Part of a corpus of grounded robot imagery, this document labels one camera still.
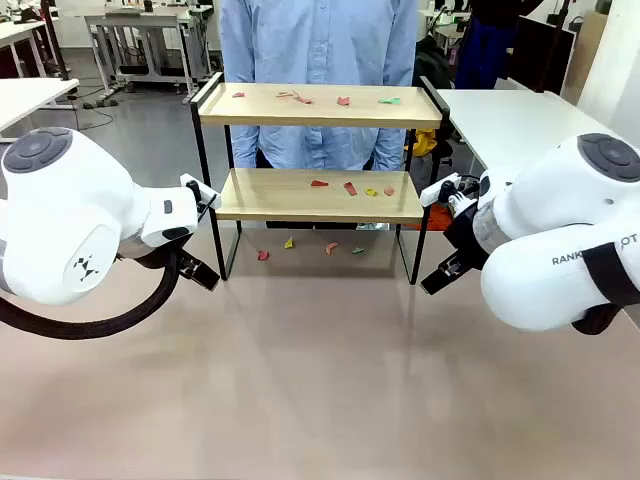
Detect tan cardboard panel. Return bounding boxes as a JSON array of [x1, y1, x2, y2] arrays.
[[562, 9, 609, 101]]

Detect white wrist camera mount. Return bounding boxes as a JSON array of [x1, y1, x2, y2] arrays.
[[419, 173, 481, 209], [178, 172, 223, 214]]

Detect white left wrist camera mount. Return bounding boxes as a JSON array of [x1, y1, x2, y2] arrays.
[[178, 172, 223, 214]]

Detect white side table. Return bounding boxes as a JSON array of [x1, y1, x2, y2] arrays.
[[0, 78, 81, 144]]

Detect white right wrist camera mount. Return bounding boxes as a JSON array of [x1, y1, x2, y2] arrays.
[[419, 173, 481, 209]]

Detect yellow object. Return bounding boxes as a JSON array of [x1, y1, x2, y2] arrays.
[[414, 128, 439, 159]]

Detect two-tier wooden shelf black frame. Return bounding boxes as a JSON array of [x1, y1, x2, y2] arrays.
[[188, 71, 452, 287]]

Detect person in blue shirt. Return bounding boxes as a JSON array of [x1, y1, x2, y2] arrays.
[[218, 0, 419, 171]]

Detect white desk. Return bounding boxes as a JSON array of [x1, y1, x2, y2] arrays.
[[433, 88, 621, 176]]

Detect white background table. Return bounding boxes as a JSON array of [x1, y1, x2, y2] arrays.
[[0, 19, 61, 76]]

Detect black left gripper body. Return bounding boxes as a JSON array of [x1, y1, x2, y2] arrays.
[[115, 242, 194, 269]]

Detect grey metal workbench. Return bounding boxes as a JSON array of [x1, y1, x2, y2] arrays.
[[83, 12, 214, 96]]

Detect black bag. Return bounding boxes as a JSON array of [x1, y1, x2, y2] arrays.
[[414, 37, 454, 91]]

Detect orange object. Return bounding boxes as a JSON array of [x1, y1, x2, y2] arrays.
[[427, 202, 459, 234]]

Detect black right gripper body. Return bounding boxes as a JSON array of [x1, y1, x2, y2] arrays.
[[443, 199, 490, 262]]

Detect background person blue trousers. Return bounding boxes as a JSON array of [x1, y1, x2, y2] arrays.
[[452, 0, 521, 91]]

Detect black panel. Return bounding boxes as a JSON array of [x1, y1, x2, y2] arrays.
[[509, 14, 579, 96]]

